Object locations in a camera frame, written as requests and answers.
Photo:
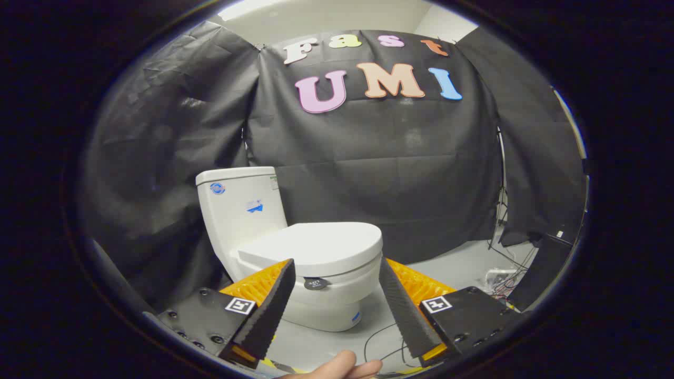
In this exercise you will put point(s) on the white toilet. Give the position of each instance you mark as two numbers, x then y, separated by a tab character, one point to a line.
237	210

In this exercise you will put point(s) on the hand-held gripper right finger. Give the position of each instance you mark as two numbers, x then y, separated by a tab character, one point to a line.
403	310

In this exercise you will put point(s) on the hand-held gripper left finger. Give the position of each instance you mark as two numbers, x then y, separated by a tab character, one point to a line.
274	305

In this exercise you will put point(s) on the black panel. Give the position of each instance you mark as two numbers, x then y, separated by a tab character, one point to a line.
542	268

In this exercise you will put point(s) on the white toilet lid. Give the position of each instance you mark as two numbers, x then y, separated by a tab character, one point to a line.
321	242

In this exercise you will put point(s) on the black backdrop cloth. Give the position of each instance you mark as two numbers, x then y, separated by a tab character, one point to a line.
379	158

